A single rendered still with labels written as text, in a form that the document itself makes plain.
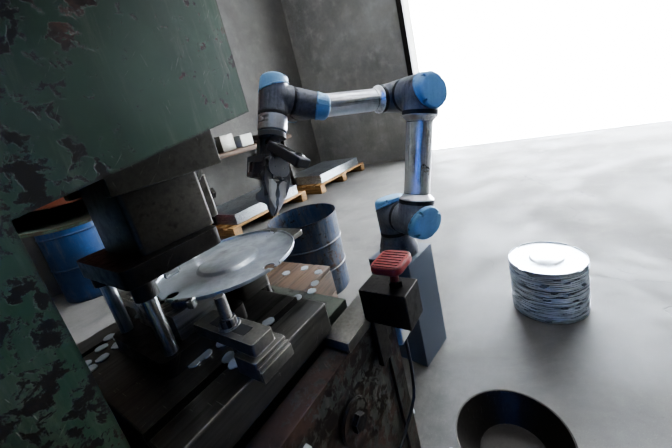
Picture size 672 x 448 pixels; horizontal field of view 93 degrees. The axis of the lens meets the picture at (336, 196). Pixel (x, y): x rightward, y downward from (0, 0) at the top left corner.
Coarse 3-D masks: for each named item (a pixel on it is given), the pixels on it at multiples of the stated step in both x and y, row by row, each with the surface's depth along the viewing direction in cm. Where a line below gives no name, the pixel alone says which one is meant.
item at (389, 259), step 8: (384, 256) 58; (392, 256) 57; (400, 256) 57; (408, 256) 57; (376, 264) 56; (384, 264) 56; (392, 264) 55; (400, 264) 54; (408, 264) 56; (376, 272) 55; (384, 272) 54; (392, 272) 54; (400, 272) 54; (392, 280) 58
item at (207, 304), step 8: (168, 296) 59; (136, 304) 59; (160, 304) 57; (168, 304) 56; (200, 304) 55; (208, 304) 56; (144, 312) 58; (168, 312) 53; (176, 312) 52; (184, 312) 53; (192, 312) 54; (200, 312) 55; (208, 312) 56; (144, 320) 60; (168, 320) 52; (176, 320) 52; (184, 320) 53; (192, 320) 54; (176, 328) 52; (184, 328) 53; (192, 328) 54; (176, 336) 53; (184, 336) 52
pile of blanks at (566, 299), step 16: (512, 272) 141; (512, 288) 145; (528, 288) 134; (544, 288) 130; (560, 288) 126; (576, 288) 126; (528, 304) 136; (544, 304) 130; (560, 304) 129; (576, 304) 127; (544, 320) 134; (560, 320) 130; (576, 320) 130
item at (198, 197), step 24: (96, 192) 49; (144, 192) 48; (168, 192) 51; (192, 192) 55; (96, 216) 53; (120, 216) 47; (144, 216) 48; (168, 216) 51; (192, 216) 54; (120, 240) 51; (144, 240) 48; (168, 240) 51
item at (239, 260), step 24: (240, 240) 79; (264, 240) 75; (288, 240) 71; (192, 264) 71; (216, 264) 66; (240, 264) 64; (264, 264) 62; (168, 288) 62; (192, 288) 59; (216, 288) 57
